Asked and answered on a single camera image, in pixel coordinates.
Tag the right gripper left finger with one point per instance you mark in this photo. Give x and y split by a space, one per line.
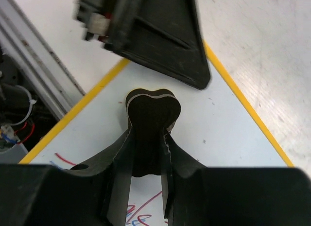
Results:
92 193

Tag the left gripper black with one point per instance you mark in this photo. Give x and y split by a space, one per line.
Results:
163 35

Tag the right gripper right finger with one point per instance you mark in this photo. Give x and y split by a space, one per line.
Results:
196 195

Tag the yellow framed whiteboard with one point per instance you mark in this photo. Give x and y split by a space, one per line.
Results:
217 126

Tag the black bone-shaped eraser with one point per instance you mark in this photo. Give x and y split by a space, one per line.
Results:
149 113

